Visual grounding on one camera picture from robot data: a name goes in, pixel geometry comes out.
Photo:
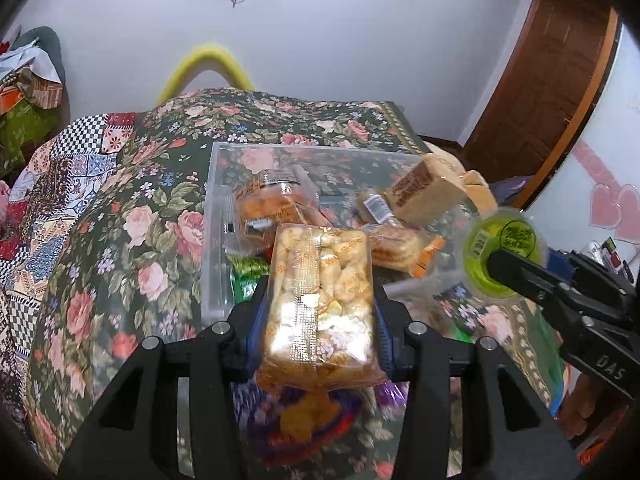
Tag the pile of clothes and bags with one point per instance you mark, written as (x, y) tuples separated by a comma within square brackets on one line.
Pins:
[(32, 92)]

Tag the purple labelled bread pack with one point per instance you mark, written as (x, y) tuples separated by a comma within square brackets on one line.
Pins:
[(391, 398)]

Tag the blue red cracker bag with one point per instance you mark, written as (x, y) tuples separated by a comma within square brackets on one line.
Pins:
[(290, 426)]

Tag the green edged cookie packet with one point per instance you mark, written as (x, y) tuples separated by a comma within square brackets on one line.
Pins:
[(450, 330)]

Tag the clear plastic storage box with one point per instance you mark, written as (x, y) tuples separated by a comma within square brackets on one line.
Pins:
[(339, 175)]

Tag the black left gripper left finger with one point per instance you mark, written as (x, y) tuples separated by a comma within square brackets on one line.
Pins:
[(131, 432)]

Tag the right hand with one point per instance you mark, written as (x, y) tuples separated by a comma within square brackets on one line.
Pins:
[(577, 410)]

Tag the clear bag of fried snacks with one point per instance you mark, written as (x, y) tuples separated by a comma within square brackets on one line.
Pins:
[(273, 197)]

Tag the patchwork quilt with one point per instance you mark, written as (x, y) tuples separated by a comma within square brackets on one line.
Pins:
[(56, 187)]

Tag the brown wafer pack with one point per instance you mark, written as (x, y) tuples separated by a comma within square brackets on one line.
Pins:
[(393, 245)]

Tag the brown wooden door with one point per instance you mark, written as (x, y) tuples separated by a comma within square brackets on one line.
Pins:
[(545, 93)]

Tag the yellow curved headboard pipe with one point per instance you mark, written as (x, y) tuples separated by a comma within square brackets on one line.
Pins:
[(201, 59)]

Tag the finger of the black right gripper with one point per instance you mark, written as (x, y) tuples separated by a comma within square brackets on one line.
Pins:
[(573, 270), (533, 282)]

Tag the green jelly cup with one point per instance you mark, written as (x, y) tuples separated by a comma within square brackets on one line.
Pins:
[(493, 245)]

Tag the dark floral bedspread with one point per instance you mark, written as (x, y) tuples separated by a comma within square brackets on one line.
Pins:
[(131, 266)]

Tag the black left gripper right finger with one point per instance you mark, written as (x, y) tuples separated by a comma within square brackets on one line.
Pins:
[(507, 432)]

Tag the tan cake block pack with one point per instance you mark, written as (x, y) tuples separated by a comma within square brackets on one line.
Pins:
[(430, 189)]

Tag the green snack packet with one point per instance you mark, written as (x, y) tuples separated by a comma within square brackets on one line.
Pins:
[(246, 272)]

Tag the clear bag of puff snacks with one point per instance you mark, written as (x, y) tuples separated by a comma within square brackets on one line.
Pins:
[(320, 327)]

